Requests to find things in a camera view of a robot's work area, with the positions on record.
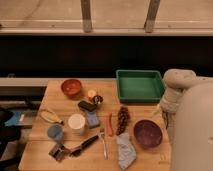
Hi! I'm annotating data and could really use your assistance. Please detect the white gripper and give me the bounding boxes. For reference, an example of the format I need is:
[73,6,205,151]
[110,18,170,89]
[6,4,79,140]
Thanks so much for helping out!
[160,87,182,114]

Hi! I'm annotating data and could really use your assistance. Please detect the purple bowl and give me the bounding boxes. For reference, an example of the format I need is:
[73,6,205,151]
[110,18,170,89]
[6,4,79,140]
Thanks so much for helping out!
[134,120,163,149]

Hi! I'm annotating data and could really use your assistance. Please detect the light blue towel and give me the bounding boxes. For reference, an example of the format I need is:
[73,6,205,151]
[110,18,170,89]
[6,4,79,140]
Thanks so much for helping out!
[116,133,136,170]

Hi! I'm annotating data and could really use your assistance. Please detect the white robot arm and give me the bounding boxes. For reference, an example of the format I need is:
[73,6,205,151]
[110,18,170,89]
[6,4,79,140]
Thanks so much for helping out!
[160,69,213,171]

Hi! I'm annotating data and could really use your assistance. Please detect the red bowl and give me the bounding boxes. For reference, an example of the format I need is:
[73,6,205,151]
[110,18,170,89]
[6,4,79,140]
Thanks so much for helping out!
[61,79,82,98]

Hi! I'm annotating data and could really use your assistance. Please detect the green plastic tray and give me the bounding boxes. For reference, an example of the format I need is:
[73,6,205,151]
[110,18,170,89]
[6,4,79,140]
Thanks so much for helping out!
[116,70,165,103]

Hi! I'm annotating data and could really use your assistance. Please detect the bunch of dark grapes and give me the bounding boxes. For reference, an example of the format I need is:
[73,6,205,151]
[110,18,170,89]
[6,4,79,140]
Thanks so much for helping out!
[116,106,130,135]

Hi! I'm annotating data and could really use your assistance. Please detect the small orange fruit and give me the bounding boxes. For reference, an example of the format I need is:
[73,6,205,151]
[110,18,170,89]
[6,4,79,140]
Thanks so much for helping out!
[87,89,97,99]

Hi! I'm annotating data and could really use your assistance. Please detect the blue sponge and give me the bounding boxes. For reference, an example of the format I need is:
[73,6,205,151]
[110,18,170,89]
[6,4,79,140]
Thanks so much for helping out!
[86,111,100,129]

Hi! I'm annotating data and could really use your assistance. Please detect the white cup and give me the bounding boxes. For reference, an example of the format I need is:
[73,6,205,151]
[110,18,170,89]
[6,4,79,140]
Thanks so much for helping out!
[68,114,86,135]

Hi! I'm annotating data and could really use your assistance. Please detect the blue cup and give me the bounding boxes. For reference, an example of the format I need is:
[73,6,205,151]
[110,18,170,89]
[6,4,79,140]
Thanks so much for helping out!
[47,124,63,142]

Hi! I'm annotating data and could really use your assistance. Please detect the yellow banana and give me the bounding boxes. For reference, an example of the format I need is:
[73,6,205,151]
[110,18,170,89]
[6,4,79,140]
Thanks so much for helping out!
[40,109,63,124]

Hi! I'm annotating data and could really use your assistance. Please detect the blue object on shelf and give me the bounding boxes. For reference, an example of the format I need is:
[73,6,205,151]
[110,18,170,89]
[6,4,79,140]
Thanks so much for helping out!
[5,110,25,126]

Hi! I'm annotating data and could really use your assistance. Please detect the black chair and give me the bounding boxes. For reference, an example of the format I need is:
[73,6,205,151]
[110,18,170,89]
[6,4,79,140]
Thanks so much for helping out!
[0,107,21,171]

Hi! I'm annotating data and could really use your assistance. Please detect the black handled spatula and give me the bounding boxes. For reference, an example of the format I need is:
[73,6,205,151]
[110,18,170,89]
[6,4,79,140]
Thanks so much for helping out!
[70,135,99,157]

